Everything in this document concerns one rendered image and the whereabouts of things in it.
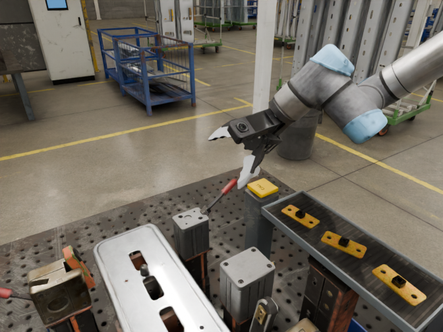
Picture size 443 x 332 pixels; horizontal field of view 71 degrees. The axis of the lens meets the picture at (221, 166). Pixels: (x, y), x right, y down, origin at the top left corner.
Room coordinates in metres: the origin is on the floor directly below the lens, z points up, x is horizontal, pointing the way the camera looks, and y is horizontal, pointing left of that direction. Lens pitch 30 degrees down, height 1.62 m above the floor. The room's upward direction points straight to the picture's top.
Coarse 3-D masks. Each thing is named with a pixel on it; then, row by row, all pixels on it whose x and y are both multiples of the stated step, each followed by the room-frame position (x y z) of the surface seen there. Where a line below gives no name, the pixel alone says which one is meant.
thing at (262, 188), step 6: (258, 180) 0.71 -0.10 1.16; (264, 180) 0.71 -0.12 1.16; (252, 186) 0.68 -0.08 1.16; (258, 186) 0.68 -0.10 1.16; (264, 186) 0.68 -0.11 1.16; (270, 186) 0.68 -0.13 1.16; (276, 186) 0.68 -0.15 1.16; (258, 192) 0.66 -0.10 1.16; (264, 192) 0.66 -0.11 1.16; (270, 192) 0.66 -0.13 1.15
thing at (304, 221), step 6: (282, 210) 0.58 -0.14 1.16; (294, 210) 0.58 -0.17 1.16; (300, 210) 0.57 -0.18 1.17; (294, 216) 0.56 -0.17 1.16; (300, 216) 0.55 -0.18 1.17; (306, 216) 0.56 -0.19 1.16; (300, 222) 0.54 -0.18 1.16; (306, 222) 0.54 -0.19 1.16; (312, 222) 0.54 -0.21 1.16; (318, 222) 0.54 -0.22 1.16
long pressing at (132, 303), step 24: (120, 240) 0.65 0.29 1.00; (144, 240) 0.65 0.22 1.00; (120, 264) 0.56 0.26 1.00; (168, 264) 0.56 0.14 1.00; (120, 288) 0.49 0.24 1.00; (144, 288) 0.49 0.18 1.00; (168, 288) 0.49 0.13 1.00; (192, 288) 0.49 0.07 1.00; (120, 312) 0.43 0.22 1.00; (144, 312) 0.43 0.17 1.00; (192, 312) 0.43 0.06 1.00; (216, 312) 0.42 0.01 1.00
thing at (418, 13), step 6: (420, 0) 5.95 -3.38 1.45; (426, 0) 5.86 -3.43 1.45; (420, 6) 5.92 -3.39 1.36; (432, 6) 5.83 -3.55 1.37; (420, 12) 5.90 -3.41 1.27; (414, 18) 5.96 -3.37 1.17; (420, 18) 5.87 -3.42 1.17; (426, 18) 5.92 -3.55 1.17; (414, 24) 5.93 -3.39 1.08; (414, 30) 5.91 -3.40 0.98; (408, 36) 5.97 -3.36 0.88; (414, 36) 5.88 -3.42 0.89; (420, 36) 5.91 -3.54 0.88; (408, 42) 5.95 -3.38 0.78; (414, 42) 5.86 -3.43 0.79
